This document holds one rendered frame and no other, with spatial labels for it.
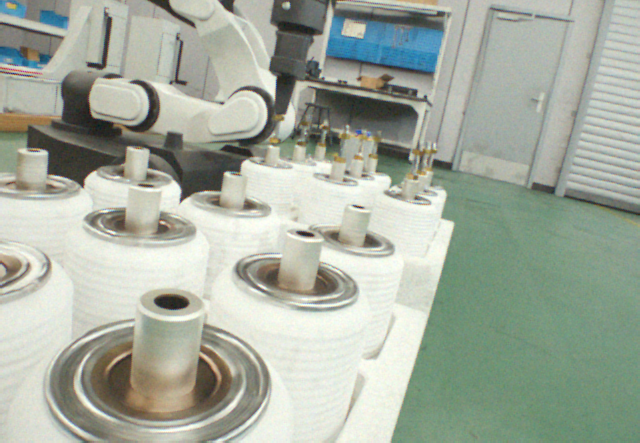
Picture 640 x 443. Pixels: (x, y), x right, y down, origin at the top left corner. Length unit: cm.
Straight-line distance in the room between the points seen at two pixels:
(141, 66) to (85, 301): 318
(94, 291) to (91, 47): 276
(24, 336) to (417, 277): 50
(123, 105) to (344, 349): 109
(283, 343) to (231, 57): 96
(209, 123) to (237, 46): 20
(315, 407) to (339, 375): 2
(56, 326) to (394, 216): 50
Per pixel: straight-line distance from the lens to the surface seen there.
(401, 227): 63
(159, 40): 336
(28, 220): 36
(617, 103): 597
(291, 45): 69
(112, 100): 129
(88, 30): 304
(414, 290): 62
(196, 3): 117
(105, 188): 44
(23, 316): 21
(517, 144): 579
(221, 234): 37
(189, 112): 118
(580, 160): 585
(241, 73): 110
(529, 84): 585
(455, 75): 584
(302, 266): 24
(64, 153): 123
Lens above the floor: 35
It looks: 11 degrees down
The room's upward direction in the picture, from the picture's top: 11 degrees clockwise
